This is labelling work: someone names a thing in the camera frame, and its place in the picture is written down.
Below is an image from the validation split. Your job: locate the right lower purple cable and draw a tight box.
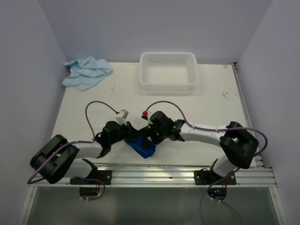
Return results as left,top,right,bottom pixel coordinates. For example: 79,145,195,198
210,196,242,225

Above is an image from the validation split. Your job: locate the purple cable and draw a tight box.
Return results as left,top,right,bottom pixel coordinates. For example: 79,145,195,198
27,100,120,185
144,100,269,225
210,196,242,225
79,178,106,201

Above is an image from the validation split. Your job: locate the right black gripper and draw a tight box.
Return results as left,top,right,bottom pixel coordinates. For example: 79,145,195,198
139,123,167,150

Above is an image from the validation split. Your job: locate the light blue towel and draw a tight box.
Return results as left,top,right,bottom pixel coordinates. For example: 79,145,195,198
62,57,113,91

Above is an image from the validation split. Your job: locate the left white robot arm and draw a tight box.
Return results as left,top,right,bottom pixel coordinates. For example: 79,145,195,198
27,121,140,184

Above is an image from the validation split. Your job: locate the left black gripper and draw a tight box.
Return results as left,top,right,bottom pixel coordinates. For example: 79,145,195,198
109,120,140,145

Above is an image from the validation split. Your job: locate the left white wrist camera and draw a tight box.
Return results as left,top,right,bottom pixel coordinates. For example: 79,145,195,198
116,110,128,125

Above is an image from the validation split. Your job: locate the red cable connector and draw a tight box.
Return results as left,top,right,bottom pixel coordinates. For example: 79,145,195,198
142,111,148,117

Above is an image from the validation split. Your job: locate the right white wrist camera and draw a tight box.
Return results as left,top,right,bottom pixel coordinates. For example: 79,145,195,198
143,115,153,124

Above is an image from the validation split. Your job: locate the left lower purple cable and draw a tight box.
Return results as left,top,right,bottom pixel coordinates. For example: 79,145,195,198
79,178,106,201

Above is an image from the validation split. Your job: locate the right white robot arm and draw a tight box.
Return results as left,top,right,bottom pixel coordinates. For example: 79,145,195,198
140,111,259,185

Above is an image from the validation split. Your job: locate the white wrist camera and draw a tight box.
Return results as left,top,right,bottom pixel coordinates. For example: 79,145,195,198
116,110,128,125
143,115,153,124

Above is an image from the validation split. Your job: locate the aluminium mounting rail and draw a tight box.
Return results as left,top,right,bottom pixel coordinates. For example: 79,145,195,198
30,164,277,188

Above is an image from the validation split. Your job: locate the dark blue towel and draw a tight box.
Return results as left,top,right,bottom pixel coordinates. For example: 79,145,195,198
125,136,156,158

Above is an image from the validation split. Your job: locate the white perforated plastic basket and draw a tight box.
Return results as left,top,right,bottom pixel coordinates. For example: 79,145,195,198
139,52,199,90

